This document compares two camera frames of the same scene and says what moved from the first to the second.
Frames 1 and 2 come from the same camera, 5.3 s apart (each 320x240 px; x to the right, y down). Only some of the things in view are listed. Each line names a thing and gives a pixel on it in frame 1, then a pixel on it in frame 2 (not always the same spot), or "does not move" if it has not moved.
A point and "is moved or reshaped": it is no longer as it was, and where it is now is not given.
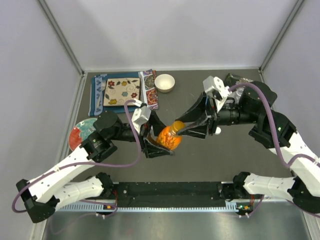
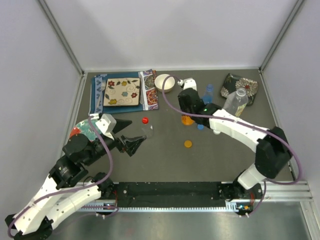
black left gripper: [151, 149] to [132, 144]
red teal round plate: [80, 131] does not move
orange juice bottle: [167, 136] is moved or reshaped
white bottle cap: [218, 130] does not move
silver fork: [103, 84] does not move
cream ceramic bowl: [164, 83] does not move
